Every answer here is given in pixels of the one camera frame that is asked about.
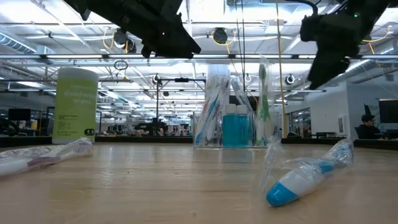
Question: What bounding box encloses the green toothbrush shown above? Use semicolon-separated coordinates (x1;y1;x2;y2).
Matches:
255;57;274;147

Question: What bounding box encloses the background robot station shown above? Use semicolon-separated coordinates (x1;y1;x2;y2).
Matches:
134;119;171;138

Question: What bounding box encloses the clear acrylic organizer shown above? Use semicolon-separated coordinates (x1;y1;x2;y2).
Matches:
192;108;272;148

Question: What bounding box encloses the small dark monitor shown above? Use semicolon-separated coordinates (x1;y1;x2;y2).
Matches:
7;108;32;122

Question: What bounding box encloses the black aluminium table frame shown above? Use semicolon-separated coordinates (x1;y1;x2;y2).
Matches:
0;135;398;147

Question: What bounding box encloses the green disinfecting wipes canister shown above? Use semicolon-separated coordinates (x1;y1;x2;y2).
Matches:
52;67;100;146

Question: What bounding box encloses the person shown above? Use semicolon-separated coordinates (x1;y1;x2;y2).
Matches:
356;113;386;140

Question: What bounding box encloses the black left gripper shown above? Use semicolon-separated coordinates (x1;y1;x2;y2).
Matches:
93;0;201;59

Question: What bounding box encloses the dark computer monitor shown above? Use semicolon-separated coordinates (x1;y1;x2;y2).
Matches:
378;99;398;124

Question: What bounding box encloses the black ceiling cable reel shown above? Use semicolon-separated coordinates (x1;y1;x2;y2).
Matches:
112;28;137;54
212;27;229;45

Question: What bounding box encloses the thin black hanging cable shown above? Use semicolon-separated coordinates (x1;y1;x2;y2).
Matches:
234;0;243;97
241;0;246;97

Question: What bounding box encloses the blue tube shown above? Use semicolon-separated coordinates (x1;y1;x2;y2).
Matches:
198;67;227;147

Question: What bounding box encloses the black wire loop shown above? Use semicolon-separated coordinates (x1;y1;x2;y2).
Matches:
113;60;129;72

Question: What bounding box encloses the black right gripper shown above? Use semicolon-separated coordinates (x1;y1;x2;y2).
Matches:
300;14;363;91

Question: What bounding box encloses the black background frame stand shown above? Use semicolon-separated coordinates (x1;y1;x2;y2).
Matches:
155;77;208;138

